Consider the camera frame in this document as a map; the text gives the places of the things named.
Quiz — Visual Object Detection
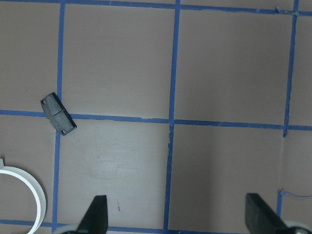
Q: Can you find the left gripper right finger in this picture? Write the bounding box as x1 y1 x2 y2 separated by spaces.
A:
245 193 288 234

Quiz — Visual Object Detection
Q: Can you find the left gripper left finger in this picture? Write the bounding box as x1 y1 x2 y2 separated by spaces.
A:
77 195 108 234

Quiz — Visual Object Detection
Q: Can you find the white curved plastic arc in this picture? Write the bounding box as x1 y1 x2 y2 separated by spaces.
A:
0 158 46 234

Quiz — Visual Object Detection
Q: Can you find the dark grey brake pad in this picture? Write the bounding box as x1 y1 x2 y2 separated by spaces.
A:
40 93 77 136

